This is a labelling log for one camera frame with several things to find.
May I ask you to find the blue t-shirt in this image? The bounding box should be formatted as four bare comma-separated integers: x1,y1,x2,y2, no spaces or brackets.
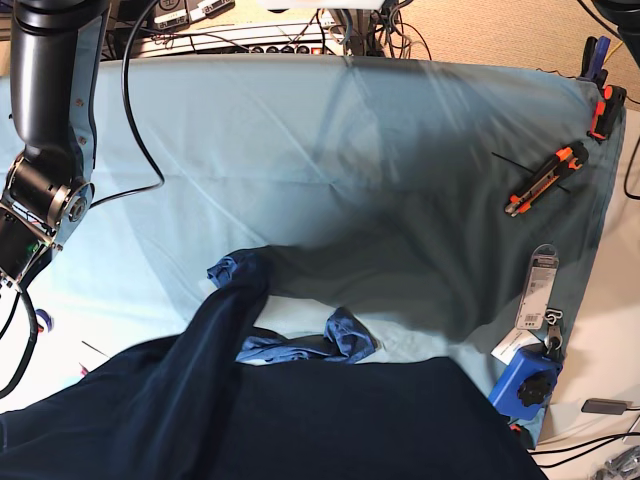
1,250,542,479

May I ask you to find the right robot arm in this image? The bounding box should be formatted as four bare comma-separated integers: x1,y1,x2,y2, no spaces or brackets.
1,1,110,292

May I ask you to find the light blue table cloth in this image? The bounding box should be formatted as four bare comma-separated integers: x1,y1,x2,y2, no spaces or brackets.
0,53,627,446

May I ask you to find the black zip tie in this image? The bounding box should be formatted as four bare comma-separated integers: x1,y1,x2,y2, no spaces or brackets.
491,151,572,195

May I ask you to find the white power strip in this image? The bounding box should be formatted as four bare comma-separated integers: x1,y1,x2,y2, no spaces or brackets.
131,18,345,58

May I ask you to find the white paper tag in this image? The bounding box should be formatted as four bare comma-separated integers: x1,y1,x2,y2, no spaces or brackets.
491,328,540,365

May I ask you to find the clear blister pack with label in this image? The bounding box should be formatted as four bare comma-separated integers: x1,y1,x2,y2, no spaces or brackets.
515,244,559,331

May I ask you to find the blue box with black knob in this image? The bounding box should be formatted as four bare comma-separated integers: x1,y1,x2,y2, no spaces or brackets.
488,349,563,421

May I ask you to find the orange black utility knife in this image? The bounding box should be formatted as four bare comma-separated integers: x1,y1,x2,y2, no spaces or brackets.
504,141,589,217

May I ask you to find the purple tape roll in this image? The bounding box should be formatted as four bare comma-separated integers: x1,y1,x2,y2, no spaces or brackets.
35,309,54,333

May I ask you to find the orange black clamp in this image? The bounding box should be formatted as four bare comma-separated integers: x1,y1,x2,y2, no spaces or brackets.
588,85,627,142

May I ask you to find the black phone device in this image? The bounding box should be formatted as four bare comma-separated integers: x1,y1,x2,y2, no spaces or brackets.
581,398,628,415

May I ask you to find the blue black spring clamp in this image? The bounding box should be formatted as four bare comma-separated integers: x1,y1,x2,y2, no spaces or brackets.
578,36,611,82

